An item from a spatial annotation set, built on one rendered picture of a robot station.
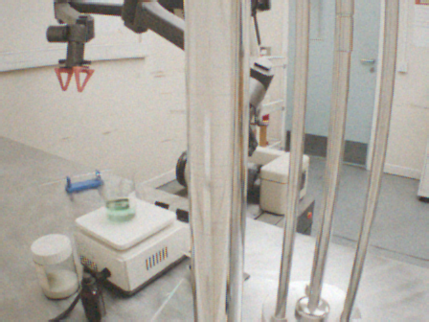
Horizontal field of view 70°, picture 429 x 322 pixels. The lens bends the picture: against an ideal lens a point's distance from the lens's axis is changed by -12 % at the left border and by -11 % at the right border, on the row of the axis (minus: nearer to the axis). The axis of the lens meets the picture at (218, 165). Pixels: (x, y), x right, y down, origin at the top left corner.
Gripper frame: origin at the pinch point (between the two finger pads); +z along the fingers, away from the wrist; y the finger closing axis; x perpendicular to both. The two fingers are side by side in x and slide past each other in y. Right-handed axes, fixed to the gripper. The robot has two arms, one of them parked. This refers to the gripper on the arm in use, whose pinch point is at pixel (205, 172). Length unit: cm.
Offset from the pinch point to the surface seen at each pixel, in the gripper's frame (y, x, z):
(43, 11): -155, -1, -73
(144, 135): -156, 115, -74
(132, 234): -1.6, -6.0, 14.7
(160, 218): -1.6, -2.3, 10.3
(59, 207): -36.0, 4.8, 14.6
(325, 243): 27.7, -22.9, 13.6
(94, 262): -7.7, -4.0, 20.8
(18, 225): -35.6, -2.2, 23.1
